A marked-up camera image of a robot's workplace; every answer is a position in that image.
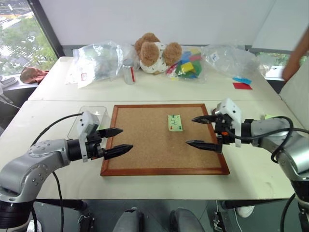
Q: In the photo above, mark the small green card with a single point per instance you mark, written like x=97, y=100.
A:
x=175, y=122

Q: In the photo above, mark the person's bare forearm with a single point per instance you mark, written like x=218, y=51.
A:
x=295, y=58

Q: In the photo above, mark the clear plastic container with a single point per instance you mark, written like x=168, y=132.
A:
x=74, y=128

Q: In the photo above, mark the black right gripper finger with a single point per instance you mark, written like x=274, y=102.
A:
x=205, y=145
x=205, y=119

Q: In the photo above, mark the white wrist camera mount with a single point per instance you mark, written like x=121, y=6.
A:
x=230, y=107
x=87, y=122

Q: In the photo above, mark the small round brown object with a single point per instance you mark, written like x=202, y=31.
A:
x=214, y=112

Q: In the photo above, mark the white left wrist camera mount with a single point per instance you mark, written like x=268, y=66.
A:
x=87, y=122

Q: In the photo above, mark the black window frame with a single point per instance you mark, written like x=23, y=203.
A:
x=47, y=31

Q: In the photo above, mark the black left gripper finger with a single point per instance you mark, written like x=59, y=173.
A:
x=118, y=150
x=111, y=132

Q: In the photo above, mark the blue paper piece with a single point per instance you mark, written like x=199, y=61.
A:
x=242, y=80

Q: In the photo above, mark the white shoe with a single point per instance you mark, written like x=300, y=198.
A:
x=245, y=211

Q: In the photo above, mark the clear jar with red label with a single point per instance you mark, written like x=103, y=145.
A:
x=129, y=72

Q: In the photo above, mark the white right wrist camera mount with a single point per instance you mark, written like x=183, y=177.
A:
x=230, y=107

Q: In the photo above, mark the brown and white plush bear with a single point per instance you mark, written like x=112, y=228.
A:
x=150, y=53

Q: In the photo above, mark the bag of coloured blocks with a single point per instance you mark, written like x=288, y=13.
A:
x=190, y=66

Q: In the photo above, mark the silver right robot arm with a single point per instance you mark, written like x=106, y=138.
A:
x=277, y=135

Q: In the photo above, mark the dark rounded grey shape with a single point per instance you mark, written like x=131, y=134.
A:
x=187, y=221
x=129, y=221

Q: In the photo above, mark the brown cloth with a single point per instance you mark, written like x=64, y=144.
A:
x=31, y=75

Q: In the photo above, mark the clear crumpled plastic bag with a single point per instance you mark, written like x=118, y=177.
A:
x=227, y=60

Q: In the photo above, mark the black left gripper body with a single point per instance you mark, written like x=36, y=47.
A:
x=94, y=148

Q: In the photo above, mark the wood framed cork board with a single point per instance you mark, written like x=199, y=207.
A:
x=149, y=145

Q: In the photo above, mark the clear plastic bag with papers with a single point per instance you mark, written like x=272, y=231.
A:
x=96, y=62

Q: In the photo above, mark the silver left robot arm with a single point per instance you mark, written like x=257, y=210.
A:
x=31, y=166

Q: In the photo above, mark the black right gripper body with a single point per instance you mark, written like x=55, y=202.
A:
x=224, y=130

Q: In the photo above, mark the red paper piece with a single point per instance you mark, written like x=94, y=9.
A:
x=241, y=86

